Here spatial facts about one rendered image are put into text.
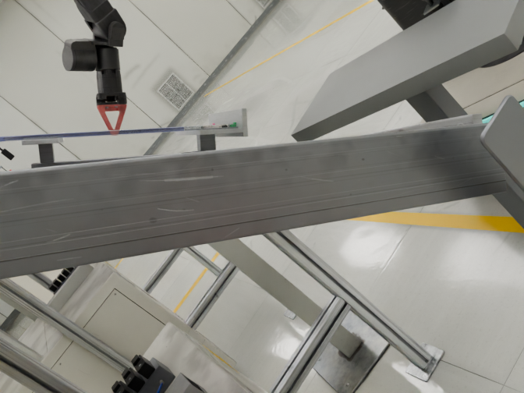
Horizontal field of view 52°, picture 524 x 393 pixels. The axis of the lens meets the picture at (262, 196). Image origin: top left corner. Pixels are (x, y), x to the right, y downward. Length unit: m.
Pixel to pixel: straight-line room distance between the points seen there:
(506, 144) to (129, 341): 1.58
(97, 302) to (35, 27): 7.21
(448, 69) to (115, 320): 1.30
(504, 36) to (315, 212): 0.63
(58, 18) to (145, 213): 8.52
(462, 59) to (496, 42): 0.07
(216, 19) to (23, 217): 9.08
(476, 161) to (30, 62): 8.32
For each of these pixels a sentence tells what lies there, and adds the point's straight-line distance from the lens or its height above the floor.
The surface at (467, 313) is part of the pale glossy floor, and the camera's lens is 1.47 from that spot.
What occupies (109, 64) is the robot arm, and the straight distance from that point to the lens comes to 1.33.
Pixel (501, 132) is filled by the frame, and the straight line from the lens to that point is 0.45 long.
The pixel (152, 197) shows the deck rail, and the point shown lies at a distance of 0.35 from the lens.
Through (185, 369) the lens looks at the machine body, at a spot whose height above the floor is 0.62.
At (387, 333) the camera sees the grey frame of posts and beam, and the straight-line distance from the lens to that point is 1.34.
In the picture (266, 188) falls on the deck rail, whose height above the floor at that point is 0.86.
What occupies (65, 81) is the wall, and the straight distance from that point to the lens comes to 8.62.
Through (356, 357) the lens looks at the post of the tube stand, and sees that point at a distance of 1.62.
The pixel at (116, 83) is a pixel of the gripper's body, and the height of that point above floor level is 0.99.
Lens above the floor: 0.97
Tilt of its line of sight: 18 degrees down
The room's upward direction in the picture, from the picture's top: 48 degrees counter-clockwise
